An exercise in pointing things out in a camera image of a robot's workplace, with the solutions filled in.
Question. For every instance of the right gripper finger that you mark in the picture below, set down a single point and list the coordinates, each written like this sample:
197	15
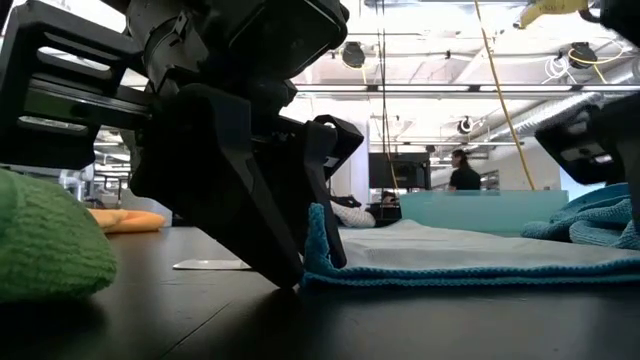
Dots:
632	160
590	135

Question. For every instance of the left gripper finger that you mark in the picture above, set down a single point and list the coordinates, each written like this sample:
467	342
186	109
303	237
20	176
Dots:
210	165
320	155

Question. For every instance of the white microfiber towel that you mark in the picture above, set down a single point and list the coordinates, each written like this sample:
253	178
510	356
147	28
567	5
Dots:
355	217

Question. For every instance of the orange yellow microfiber towel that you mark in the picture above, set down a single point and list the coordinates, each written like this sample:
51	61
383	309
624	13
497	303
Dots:
130	221

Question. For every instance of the light blue microfiber towel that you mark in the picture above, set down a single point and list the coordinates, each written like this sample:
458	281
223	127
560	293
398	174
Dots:
450	255

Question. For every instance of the green microfiber towel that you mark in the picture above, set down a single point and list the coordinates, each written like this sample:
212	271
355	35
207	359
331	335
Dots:
45	240

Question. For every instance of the yellow tag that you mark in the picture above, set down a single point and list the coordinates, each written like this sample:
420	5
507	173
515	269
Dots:
550	9

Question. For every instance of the black monitor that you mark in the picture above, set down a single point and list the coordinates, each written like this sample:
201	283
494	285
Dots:
400	170

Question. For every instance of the person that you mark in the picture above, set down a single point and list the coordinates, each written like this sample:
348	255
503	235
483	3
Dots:
464	177

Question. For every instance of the teal plastic bin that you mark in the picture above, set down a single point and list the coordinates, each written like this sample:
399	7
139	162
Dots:
480	212

